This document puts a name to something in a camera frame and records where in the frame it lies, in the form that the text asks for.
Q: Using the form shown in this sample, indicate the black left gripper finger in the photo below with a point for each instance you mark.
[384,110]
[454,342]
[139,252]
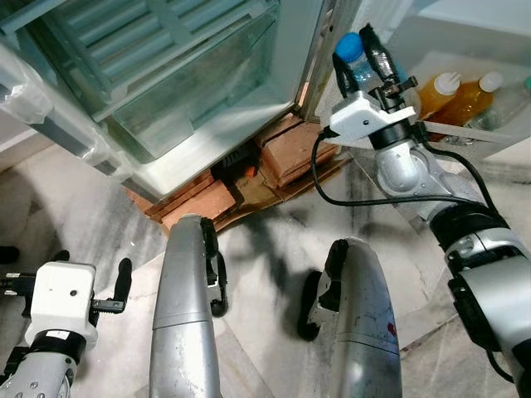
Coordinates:
[124,280]
[60,257]

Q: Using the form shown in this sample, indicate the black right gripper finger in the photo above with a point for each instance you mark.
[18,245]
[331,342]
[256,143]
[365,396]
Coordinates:
[377,54]
[341,76]

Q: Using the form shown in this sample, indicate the clear bottle with blue cap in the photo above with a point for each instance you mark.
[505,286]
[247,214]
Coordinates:
[350,47]

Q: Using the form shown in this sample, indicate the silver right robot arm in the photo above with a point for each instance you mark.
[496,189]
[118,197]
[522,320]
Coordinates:
[489,298]

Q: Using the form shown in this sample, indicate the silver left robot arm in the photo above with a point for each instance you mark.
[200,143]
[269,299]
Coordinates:
[41,377]

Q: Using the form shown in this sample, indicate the black fridge foot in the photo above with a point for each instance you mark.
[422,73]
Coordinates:
[232,170]

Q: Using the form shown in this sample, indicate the grey silver fridge body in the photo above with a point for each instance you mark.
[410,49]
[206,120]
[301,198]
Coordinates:
[207,141]

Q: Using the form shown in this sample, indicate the pale ribbed fridge shelf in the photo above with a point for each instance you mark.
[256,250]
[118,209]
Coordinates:
[124,33]

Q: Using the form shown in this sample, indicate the orange juice bottle white cap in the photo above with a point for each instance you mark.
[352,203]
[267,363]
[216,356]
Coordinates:
[473,104]
[436,95]

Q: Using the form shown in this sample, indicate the silver left robot leg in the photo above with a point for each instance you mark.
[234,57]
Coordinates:
[182,307]

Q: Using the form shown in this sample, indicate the silver robot leg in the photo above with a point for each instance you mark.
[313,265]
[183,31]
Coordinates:
[182,307]
[361,323]

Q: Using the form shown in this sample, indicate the orange clay brick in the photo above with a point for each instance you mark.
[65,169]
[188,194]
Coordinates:
[145,203]
[299,153]
[199,206]

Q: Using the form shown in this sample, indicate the clear bottle with green cap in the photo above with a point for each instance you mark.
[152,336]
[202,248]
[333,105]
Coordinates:
[508,108]

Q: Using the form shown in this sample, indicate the brown cardboard sheet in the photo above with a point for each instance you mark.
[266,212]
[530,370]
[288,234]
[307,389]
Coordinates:
[290,192]

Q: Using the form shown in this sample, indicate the clear plastic crisper drawer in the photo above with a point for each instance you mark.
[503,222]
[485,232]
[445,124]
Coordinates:
[191,91]

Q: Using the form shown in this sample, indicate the silver right robot leg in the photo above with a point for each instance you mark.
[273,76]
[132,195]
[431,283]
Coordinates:
[361,323]

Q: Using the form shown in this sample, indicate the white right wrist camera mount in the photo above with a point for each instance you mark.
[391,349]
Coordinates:
[361,120]

